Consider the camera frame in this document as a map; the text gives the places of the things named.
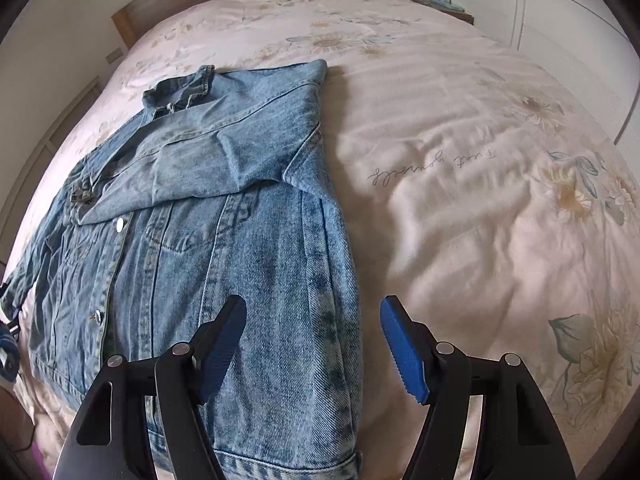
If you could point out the blue denim jacket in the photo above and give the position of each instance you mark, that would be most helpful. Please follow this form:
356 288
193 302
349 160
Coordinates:
200 185

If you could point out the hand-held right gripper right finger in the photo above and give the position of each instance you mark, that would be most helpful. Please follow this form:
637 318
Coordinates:
402 352

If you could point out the beige wall socket plate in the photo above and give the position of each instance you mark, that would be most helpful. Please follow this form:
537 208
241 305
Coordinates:
115 55

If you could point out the person's left hand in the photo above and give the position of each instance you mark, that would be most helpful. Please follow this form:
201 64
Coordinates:
7 355

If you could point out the floral pink bed sheet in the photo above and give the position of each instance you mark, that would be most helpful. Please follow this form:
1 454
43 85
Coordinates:
450 160

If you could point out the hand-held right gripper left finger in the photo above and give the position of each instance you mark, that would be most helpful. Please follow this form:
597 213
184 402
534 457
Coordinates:
219 360

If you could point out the wooden nightstand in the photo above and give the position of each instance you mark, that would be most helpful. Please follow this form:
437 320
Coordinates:
462 16

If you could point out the white wardrobe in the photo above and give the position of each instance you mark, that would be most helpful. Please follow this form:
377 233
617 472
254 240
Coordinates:
560 15

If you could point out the wooden headboard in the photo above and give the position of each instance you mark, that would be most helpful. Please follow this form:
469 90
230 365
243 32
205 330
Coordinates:
150 15

